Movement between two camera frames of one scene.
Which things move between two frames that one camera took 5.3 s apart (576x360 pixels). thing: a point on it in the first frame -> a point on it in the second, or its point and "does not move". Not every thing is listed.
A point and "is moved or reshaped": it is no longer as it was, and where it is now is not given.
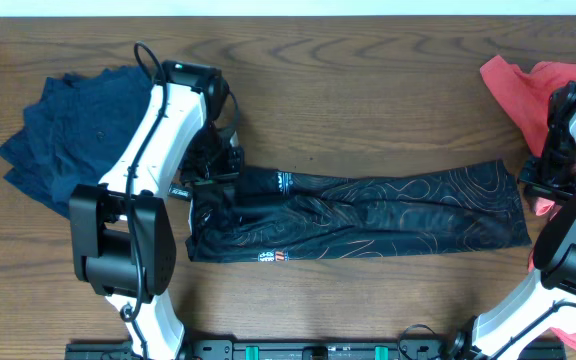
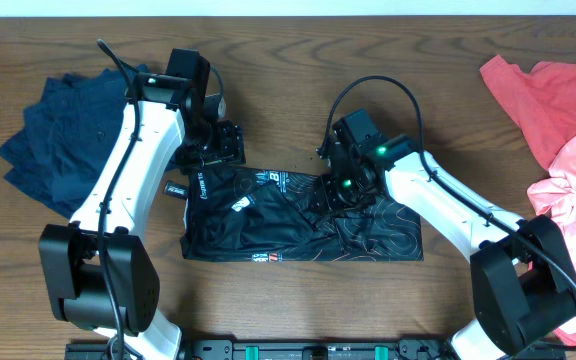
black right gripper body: x=556 y=173 -> x=346 y=192
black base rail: x=299 y=349 does not move
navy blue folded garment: x=74 y=134 does not move
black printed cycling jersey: x=331 y=209 is moved or reshaped
